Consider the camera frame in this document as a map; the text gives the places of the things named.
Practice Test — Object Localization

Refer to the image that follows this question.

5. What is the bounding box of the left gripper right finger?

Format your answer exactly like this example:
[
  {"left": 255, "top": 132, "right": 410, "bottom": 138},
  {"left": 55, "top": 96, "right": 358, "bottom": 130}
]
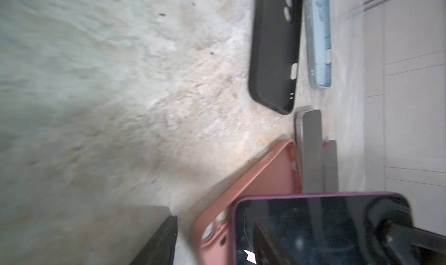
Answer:
[{"left": 253, "top": 220, "right": 298, "bottom": 265}]

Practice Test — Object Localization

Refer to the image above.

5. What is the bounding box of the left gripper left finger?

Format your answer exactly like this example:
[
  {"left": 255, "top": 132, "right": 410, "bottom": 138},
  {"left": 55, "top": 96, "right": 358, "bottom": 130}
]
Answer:
[{"left": 130, "top": 216, "right": 178, "bottom": 265}]

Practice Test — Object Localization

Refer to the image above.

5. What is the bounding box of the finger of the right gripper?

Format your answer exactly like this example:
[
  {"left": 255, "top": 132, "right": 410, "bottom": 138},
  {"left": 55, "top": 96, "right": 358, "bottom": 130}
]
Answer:
[{"left": 365, "top": 195, "right": 446, "bottom": 265}]

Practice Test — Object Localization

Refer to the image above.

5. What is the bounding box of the purple phone black screen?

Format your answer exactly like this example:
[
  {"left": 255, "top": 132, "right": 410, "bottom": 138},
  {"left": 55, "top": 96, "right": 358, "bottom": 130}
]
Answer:
[{"left": 232, "top": 192, "right": 413, "bottom": 265}]

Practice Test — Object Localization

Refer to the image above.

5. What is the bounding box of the pink phone case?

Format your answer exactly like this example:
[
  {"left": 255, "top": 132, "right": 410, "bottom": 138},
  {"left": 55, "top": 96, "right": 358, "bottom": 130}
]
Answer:
[{"left": 191, "top": 139, "right": 302, "bottom": 265}]

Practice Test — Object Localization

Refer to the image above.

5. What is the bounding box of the middle black phone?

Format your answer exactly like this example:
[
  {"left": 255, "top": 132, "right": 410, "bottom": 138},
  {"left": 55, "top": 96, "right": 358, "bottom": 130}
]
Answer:
[{"left": 295, "top": 106, "right": 324, "bottom": 194}]

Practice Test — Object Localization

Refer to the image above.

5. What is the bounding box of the black phone case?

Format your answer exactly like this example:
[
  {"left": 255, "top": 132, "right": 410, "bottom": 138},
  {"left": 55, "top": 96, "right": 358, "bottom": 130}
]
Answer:
[{"left": 248, "top": 0, "right": 304, "bottom": 115}]

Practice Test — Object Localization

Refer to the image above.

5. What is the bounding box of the light blue phone case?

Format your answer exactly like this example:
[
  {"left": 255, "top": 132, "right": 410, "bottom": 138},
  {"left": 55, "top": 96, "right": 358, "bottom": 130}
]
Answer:
[{"left": 304, "top": 0, "right": 332, "bottom": 90}]

